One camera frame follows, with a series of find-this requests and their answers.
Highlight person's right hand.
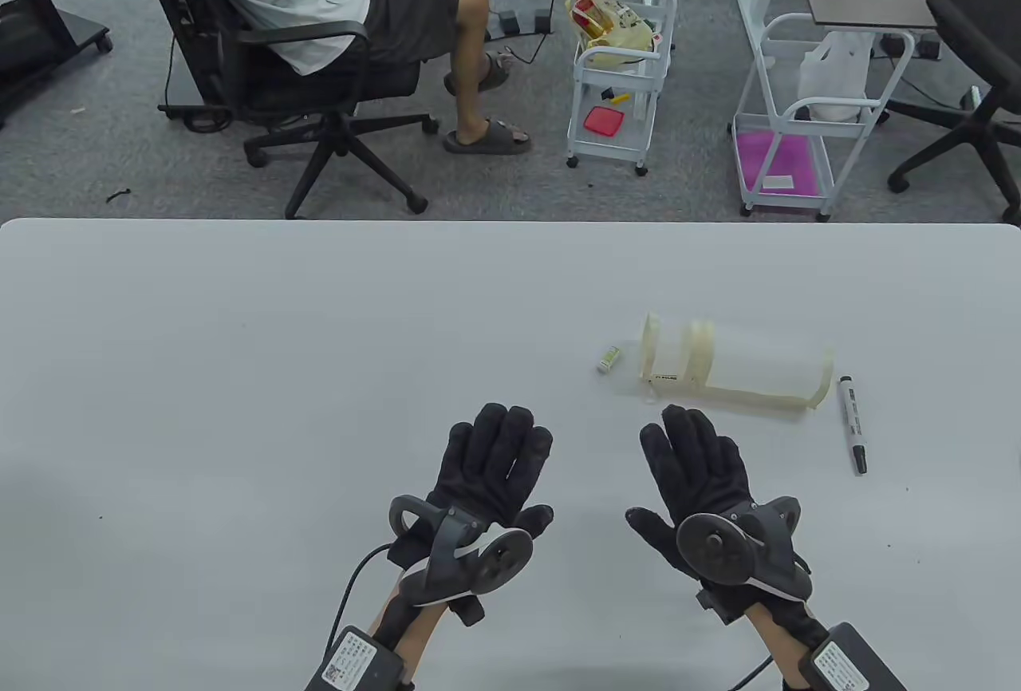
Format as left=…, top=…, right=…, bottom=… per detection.
left=625, top=404, right=759, bottom=588

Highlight person's left hand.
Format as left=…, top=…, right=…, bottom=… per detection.
left=427, top=402, right=555, bottom=540

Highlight translucent pencil pouch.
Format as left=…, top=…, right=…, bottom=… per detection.
left=641, top=312, right=836, bottom=411

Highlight black and white marker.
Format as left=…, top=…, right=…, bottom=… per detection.
left=838, top=376, right=869, bottom=476

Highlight black left forearm sensor box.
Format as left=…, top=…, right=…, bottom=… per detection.
left=306, top=626, right=408, bottom=691

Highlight person's left forearm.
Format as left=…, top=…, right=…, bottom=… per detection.
left=375, top=595, right=447, bottom=676

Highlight person's right forearm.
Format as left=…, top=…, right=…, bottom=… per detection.
left=746, top=611, right=806, bottom=684

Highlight black right forearm sensor box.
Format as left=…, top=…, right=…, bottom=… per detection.
left=800, top=623, right=906, bottom=691

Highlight grey right hand controller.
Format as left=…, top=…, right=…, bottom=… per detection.
left=676, top=496, right=813, bottom=604

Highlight grey hand controller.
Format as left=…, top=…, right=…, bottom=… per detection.
left=676, top=496, right=813, bottom=604
left=388, top=495, right=534, bottom=612

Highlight grey left hand controller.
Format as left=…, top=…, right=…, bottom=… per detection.
left=388, top=495, right=534, bottom=612

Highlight grey sandal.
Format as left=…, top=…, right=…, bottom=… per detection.
left=443, top=49, right=514, bottom=96
left=443, top=119, right=534, bottom=156

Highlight purple mat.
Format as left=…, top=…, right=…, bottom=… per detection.
left=735, top=131, right=826, bottom=199

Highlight white cart with yellow bag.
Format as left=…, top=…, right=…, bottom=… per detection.
left=566, top=0, right=679, bottom=177

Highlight white cart with purple mat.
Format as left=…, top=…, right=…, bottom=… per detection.
left=732, top=0, right=916, bottom=223

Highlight white plastic bag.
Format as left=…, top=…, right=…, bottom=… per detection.
left=798, top=33, right=882, bottom=124

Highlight yellow plastic bag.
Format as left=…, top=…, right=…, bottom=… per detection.
left=565, top=0, right=664, bottom=69

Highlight black mesh office chair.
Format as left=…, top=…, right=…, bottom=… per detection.
left=885, top=0, right=1021, bottom=225

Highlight black computer tower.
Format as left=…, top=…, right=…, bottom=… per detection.
left=140, top=0, right=232, bottom=109

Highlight black rolling stand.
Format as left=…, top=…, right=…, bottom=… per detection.
left=0, top=0, right=114, bottom=125

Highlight black left glove cable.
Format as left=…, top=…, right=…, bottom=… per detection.
left=325, top=543, right=396, bottom=652

